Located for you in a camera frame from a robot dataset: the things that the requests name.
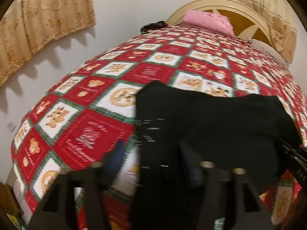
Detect pink pillow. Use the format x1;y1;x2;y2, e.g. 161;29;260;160
183;10;235;37

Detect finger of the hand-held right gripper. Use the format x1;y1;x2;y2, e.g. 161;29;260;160
279;137;307;163

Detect beige floral curtain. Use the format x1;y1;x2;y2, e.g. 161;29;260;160
209;0;298;64
0;0;96;87

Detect brown wooden cabinet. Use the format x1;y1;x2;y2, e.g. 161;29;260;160
0;182;24;223

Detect striped pillow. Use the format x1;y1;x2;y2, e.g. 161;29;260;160
248;38;292;70

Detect white mattress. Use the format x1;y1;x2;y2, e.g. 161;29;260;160
12;178;33;217

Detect red printed patchwork bedspread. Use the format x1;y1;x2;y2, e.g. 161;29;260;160
11;23;307;230

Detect cream wooden headboard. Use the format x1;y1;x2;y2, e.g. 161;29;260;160
166;0;276;51

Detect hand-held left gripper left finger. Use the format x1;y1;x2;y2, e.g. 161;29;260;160
27;140;127;230

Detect dark patterned cloth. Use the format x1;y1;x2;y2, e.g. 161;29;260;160
140;21;168;33

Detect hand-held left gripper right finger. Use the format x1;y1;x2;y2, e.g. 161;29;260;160
177;140;274;230

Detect black pants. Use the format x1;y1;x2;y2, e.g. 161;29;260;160
130;81;303;230

